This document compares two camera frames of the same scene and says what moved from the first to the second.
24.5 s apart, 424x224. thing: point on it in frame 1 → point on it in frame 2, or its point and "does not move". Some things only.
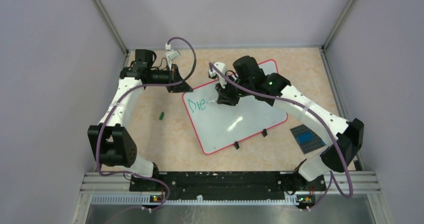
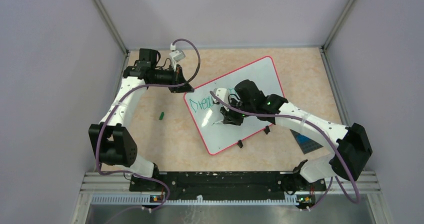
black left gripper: (175, 77) does not move
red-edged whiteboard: (218, 126) does not move
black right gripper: (224, 96) → (230, 117)
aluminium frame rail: (360, 182) does not move
